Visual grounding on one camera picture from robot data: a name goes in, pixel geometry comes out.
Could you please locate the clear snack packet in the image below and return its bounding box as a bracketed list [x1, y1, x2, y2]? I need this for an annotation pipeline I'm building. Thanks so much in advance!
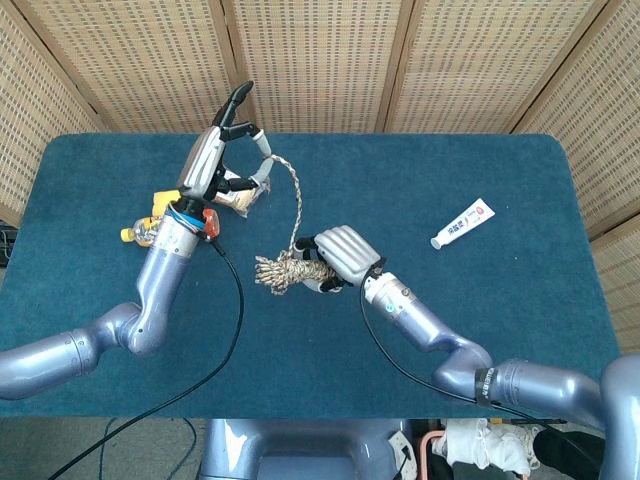
[212, 168, 271, 219]

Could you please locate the beige braided rope bundle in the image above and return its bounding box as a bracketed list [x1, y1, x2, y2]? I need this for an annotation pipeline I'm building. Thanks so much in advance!
[254, 155, 346, 296]

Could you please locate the white toothpaste tube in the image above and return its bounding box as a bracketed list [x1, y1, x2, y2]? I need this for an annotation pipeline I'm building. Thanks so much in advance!
[430, 197, 497, 251]

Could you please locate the yellow sponge block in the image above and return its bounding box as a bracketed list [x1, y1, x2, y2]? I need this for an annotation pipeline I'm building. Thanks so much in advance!
[151, 189, 180, 217]

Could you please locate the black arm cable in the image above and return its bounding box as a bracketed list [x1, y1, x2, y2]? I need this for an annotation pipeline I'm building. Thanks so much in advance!
[358, 269, 601, 461]
[47, 239, 246, 480]

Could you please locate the thin blue floor cable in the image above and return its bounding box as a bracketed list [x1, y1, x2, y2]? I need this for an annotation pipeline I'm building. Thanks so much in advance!
[98, 417, 197, 480]

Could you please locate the woven bamboo screen panel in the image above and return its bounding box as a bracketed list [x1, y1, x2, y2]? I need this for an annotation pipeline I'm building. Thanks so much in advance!
[12, 0, 256, 134]
[384, 0, 626, 134]
[0, 0, 109, 226]
[512, 0, 640, 239]
[589, 214, 640, 356]
[222, 0, 414, 134]

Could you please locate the orange drink plastic bottle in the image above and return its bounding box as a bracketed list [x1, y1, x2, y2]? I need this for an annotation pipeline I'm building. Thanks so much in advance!
[120, 208, 223, 249]

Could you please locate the blue-grey robot torso base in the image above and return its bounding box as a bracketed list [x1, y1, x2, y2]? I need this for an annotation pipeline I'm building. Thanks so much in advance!
[199, 418, 416, 480]

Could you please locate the white socket with black plug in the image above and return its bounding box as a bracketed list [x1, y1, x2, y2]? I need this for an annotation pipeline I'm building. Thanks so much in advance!
[389, 430, 419, 476]

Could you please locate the black device box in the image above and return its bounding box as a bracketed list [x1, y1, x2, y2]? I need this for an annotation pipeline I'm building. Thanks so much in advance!
[0, 224, 19, 269]

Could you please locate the pink tubular stool frame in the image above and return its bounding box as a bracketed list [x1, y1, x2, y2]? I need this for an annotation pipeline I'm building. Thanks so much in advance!
[417, 430, 451, 480]

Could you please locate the crumpled white cloth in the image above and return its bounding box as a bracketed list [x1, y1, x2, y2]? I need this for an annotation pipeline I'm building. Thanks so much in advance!
[432, 418, 539, 476]

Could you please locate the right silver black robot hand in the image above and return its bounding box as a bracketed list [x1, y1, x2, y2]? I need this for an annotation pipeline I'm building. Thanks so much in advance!
[293, 224, 387, 294]

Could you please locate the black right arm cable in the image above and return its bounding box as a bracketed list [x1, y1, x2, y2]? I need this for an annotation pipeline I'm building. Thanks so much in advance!
[358, 269, 601, 461]

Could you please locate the dark blue carpet table cover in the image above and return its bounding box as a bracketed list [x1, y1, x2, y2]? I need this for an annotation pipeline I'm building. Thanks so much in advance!
[0, 132, 626, 420]

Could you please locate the black shoe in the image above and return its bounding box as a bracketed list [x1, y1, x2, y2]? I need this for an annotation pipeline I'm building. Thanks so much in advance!
[532, 428, 601, 480]

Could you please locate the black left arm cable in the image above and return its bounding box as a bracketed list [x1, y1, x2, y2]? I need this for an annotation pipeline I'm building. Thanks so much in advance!
[47, 239, 246, 480]

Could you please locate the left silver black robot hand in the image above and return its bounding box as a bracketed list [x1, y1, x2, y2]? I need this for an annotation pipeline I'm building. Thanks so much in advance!
[177, 79, 275, 204]

